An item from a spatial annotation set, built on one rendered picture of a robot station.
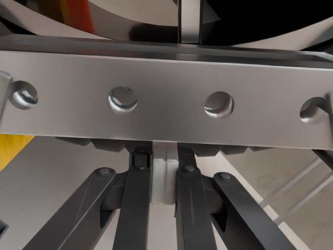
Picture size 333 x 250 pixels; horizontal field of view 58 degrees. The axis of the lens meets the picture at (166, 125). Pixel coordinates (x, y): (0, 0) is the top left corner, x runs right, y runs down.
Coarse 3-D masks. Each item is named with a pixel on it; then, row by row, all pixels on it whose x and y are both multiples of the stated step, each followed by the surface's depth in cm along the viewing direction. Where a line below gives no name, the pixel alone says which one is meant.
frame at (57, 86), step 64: (0, 64) 13; (64, 64) 13; (128, 64) 13; (192, 64) 13; (256, 64) 13; (320, 64) 14; (0, 128) 14; (64, 128) 14; (128, 128) 14; (192, 128) 14; (256, 128) 14; (320, 128) 14
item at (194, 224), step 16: (192, 176) 15; (192, 192) 14; (176, 208) 16; (192, 208) 13; (208, 208) 13; (176, 224) 15; (192, 224) 12; (208, 224) 12; (192, 240) 11; (208, 240) 11
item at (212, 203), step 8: (184, 152) 19; (192, 152) 19; (184, 160) 18; (192, 160) 18; (176, 184) 17; (208, 184) 16; (176, 192) 16; (208, 192) 15; (216, 192) 15; (176, 200) 16; (208, 200) 16; (216, 200) 15; (216, 208) 16; (224, 208) 15
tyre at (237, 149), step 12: (312, 48) 22; (324, 48) 21; (84, 144) 24; (96, 144) 24; (108, 144) 24; (120, 144) 24; (132, 144) 24; (144, 144) 24; (180, 144) 24; (192, 144) 24; (204, 144) 24; (216, 144) 24; (204, 156) 25
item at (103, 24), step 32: (0, 0) 20; (32, 0) 23; (64, 0) 31; (192, 0) 22; (288, 0) 33; (320, 0) 26; (32, 32) 21; (64, 32) 21; (96, 32) 22; (128, 32) 27; (160, 32) 32; (192, 32) 23; (224, 32) 29; (256, 32) 24; (288, 32) 21; (320, 32) 21
